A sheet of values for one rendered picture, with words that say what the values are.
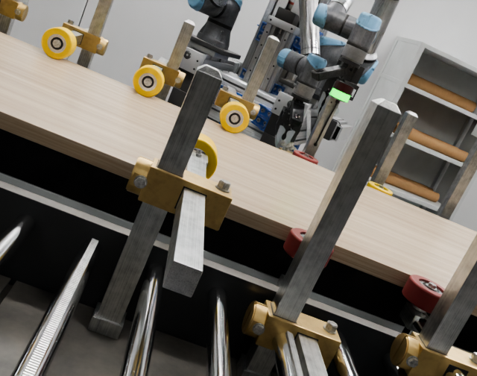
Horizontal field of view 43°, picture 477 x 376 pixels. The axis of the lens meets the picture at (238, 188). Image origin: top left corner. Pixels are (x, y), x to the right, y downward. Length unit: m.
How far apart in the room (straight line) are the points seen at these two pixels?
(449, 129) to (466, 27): 0.80
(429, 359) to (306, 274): 0.23
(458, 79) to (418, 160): 0.71
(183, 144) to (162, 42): 3.75
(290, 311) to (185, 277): 0.33
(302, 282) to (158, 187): 0.24
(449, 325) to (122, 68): 3.84
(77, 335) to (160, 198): 0.22
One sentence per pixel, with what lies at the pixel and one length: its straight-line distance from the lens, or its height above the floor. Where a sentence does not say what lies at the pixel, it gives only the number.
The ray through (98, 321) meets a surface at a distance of 0.88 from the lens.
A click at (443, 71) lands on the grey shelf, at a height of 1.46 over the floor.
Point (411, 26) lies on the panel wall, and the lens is 4.91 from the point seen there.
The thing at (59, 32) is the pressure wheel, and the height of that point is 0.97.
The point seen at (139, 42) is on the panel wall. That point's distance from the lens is 4.52.
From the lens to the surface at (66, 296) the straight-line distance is 0.74.
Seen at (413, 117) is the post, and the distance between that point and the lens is 1.98.
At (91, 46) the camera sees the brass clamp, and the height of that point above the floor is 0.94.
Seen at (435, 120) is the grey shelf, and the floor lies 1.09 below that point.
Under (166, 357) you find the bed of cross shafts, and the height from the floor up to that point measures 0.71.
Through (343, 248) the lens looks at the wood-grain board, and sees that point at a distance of 1.08.
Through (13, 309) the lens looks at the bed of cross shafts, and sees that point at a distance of 0.88.
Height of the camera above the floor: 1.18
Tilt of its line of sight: 14 degrees down
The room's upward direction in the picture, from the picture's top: 24 degrees clockwise
